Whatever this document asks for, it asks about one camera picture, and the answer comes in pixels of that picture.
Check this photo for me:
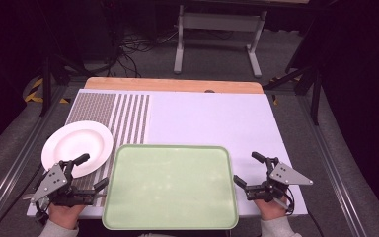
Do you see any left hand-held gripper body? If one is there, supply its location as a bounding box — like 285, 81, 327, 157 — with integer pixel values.
30, 163, 97, 207

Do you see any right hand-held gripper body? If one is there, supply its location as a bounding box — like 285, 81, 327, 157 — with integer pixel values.
246, 162, 314, 203

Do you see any white round plate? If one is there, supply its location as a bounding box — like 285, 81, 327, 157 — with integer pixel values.
40, 120, 114, 179

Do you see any person's left hand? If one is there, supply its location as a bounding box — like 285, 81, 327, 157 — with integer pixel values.
47, 200, 87, 230

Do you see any person's right hand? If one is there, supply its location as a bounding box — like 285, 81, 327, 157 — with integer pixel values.
254, 195, 291, 222

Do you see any brown striped placemat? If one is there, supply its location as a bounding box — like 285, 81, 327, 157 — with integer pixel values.
64, 92, 151, 208

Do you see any white table cover board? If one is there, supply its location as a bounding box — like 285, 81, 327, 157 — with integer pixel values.
26, 88, 309, 220

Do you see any yellow black hazard tape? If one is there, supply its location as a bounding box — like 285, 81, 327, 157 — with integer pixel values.
268, 76, 302, 107
24, 76, 71, 105

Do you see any light green plastic tray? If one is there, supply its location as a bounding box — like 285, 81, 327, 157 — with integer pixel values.
102, 143, 240, 231

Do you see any black metal stand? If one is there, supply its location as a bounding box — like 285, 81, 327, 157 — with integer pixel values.
264, 63, 324, 126
38, 53, 87, 118

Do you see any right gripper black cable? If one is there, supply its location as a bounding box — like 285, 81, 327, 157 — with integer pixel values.
280, 189, 296, 215

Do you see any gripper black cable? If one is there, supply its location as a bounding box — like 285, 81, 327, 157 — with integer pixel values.
280, 189, 296, 215
34, 197, 51, 226

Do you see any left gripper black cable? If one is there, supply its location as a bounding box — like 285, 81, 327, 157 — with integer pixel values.
34, 197, 51, 226

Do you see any aluminium floor rail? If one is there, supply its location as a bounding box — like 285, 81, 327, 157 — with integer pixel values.
0, 84, 71, 233
296, 94, 369, 237

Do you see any black floor cables bundle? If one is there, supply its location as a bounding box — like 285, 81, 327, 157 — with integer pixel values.
110, 28, 181, 79

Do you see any white metal desk frame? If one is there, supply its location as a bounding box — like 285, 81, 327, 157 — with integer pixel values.
173, 4, 268, 79

